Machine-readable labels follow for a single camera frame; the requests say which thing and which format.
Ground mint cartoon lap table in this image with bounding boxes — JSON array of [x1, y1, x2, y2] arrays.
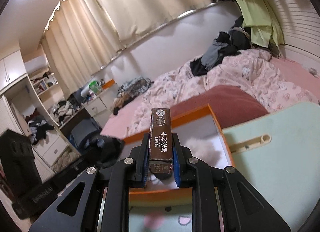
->
[[128, 102, 320, 232]]

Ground grey patterned clothes pile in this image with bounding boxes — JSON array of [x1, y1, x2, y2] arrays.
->
[[117, 76, 153, 98]]

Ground light green garment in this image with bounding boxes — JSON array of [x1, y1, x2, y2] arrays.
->
[[236, 0, 284, 48]]

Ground dark red pillow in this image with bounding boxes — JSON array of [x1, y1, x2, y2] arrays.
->
[[170, 85, 268, 129]]

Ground beige curtains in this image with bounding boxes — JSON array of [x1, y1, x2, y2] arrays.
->
[[41, 0, 212, 97]]

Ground dark clothes pile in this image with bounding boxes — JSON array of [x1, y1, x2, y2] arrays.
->
[[190, 16, 252, 77]]

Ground white fur pompom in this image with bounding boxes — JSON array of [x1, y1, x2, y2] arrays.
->
[[184, 138, 221, 166]]

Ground navy lace scrunchie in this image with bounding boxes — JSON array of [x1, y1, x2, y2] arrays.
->
[[89, 134, 125, 170]]

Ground orange storage box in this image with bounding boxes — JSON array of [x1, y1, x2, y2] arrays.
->
[[129, 104, 234, 207]]

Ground white desk drawers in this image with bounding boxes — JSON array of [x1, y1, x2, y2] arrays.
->
[[0, 49, 118, 173]]

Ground brown card box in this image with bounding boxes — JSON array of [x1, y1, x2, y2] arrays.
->
[[149, 108, 173, 176]]

